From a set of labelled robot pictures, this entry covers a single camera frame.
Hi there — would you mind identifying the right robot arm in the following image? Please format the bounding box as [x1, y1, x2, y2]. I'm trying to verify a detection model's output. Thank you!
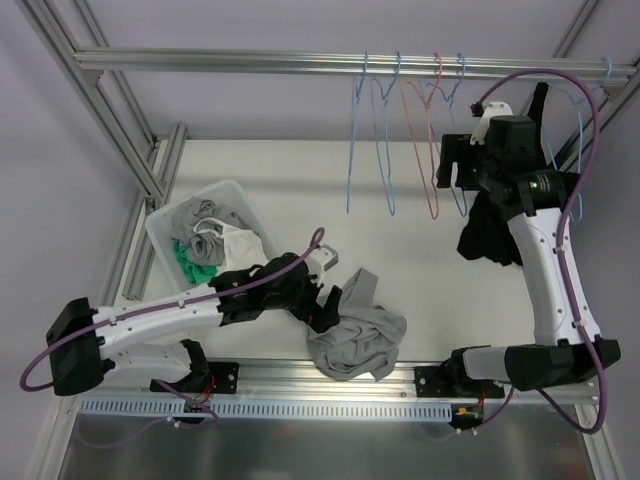
[437, 115, 621, 397]

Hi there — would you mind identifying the blue hanger with black top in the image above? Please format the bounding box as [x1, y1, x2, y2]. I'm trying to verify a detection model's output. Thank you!
[418, 52, 469, 218]

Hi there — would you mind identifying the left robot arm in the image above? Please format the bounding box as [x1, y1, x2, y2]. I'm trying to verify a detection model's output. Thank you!
[46, 247, 342, 397]

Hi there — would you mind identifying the white slotted cable duct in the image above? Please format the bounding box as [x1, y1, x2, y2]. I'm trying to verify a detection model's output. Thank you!
[80, 396, 453, 423]

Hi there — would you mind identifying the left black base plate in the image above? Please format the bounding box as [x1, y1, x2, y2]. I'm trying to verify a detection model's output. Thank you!
[168, 361, 240, 395]

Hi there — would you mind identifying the pink wire hanger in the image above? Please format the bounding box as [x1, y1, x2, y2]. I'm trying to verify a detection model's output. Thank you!
[398, 52, 445, 220]

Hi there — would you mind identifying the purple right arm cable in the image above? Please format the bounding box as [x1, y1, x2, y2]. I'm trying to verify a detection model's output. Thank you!
[479, 68, 611, 434]

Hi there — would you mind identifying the green tank top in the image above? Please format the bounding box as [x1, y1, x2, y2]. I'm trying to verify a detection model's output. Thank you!
[173, 240, 217, 285]

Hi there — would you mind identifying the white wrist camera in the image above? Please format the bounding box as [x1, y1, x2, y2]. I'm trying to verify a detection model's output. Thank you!
[305, 245, 339, 285]
[469, 101, 513, 146]

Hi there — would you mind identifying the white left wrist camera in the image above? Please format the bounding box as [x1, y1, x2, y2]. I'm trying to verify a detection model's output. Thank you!
[305, 245, 339, 285]

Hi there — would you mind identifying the white plastic basket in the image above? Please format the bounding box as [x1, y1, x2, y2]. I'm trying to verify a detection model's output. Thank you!
[145, 180, 279, 293]

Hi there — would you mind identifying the aluminium frame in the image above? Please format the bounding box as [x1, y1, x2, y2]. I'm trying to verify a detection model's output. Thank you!
[14, 0, 640, 480]

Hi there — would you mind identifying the blue wire hanger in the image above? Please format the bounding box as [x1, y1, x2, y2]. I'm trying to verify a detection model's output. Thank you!
[370, 52, 402, 216]
[346, 51, 369, 214]

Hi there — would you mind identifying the grey tank top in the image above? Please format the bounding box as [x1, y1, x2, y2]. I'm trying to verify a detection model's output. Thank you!
[170, 197, 249, 266]
[306, 268, 407, 381]

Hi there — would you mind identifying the white tank top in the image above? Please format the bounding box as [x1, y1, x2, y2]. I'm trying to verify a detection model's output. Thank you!
[193, 217, 268, 273]

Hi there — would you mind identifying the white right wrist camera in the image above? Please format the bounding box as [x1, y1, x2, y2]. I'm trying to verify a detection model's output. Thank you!
[469, 101, 513, 146]

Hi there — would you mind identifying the black tank top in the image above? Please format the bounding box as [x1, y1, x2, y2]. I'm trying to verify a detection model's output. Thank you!
[457, 82, 580, 266]

